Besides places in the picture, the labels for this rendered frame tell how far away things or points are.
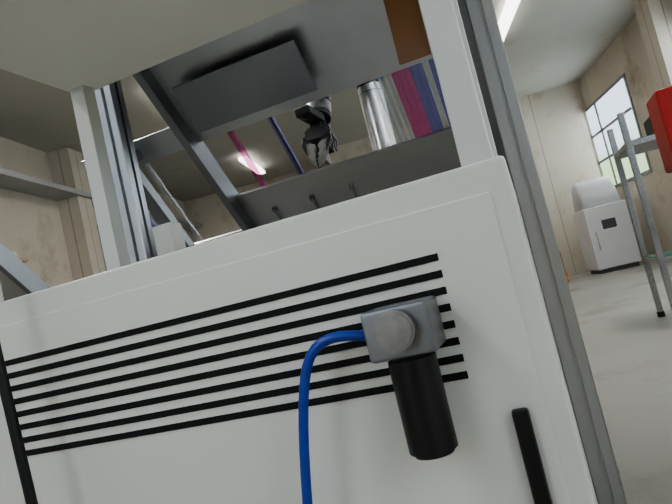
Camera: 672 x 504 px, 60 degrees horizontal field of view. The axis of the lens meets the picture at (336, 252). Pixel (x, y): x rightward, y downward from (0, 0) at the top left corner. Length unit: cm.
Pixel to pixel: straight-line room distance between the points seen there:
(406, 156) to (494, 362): 93
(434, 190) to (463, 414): 21
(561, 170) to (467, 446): 948
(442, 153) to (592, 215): 722
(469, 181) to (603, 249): 806
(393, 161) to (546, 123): 871
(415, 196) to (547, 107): 963
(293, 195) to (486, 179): 101
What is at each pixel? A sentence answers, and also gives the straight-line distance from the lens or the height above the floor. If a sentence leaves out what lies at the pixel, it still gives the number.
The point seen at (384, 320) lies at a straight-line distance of 49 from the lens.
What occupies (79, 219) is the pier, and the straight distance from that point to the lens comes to 742.
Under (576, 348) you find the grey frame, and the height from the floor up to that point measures 37.
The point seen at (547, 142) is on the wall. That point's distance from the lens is 1003.
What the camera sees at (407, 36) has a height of 89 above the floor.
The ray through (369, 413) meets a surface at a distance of 59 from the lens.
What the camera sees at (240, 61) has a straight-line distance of 129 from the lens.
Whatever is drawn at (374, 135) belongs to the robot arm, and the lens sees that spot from 178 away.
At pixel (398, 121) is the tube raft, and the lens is 139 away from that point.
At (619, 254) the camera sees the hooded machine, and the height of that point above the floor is 20.
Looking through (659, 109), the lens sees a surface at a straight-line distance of 134.
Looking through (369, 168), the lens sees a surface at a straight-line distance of 145.
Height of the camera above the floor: 53
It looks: 4 degrees up
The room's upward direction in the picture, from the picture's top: 13 degrees counter-clockwise
